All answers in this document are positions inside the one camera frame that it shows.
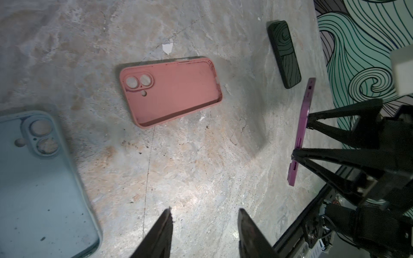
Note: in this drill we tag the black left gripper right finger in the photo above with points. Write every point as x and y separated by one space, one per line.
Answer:
252 243

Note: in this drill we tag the black phone case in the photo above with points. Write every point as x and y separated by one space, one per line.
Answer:
283 49

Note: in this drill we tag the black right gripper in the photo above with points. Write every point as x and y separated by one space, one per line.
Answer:
380 172

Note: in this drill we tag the light blue phone case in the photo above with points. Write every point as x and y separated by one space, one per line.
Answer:
45 211

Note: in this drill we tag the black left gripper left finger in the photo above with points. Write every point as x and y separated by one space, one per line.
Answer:
157 243

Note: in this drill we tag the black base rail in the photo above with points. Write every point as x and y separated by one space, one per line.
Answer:
308 236

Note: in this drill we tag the black phone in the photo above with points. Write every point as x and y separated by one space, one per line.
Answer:
302 125

